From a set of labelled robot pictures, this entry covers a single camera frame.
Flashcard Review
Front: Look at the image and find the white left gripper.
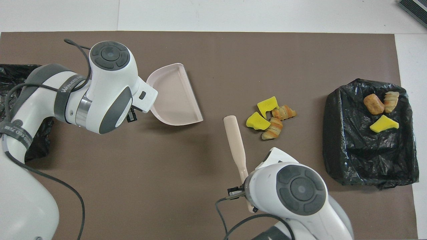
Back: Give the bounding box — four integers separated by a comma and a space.
127, 77, 158, 123

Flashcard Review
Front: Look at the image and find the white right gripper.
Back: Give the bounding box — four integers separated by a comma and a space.
228, 147, 299, 213

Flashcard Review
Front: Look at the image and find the beige plastic dustpan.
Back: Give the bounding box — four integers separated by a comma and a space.
146, 63, 204, 126

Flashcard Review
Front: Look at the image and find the beige hand brush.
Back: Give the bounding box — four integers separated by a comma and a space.
223, 115, 256, 214

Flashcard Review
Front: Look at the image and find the yellow sponge piece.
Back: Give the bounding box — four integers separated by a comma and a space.
369, 115, 400, 133
246, 111, 271, 131
257, 96, 280, 119

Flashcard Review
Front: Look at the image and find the brown bread roll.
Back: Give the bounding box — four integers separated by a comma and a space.
363, 94, 385, 115

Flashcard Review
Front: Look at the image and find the pale beige croissant piece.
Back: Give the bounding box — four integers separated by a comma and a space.
384, 91, 400, 113

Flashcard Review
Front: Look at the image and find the black bag lined bin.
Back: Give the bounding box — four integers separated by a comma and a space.
0, 64, 55, 163
322, 78, 420, 190

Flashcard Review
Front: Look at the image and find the brown table mat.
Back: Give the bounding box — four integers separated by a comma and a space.
0, 31, 418, 240

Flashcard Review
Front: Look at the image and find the orange striped croissant piece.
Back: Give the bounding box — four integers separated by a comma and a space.
271, 104, 297, 121
261, 117, 284, 140

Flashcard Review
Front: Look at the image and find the dark grey ribbed device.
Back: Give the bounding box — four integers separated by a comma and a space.
398, 0, 427, 29

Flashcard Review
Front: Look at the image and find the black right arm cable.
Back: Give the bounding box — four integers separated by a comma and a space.
215, 197, 296, 240

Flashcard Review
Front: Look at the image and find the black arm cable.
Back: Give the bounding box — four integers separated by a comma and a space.
215, 197, 296, 240
0, 38, 92, 240

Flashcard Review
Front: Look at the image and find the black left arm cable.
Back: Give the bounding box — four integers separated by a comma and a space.
0, 38, 92, 240

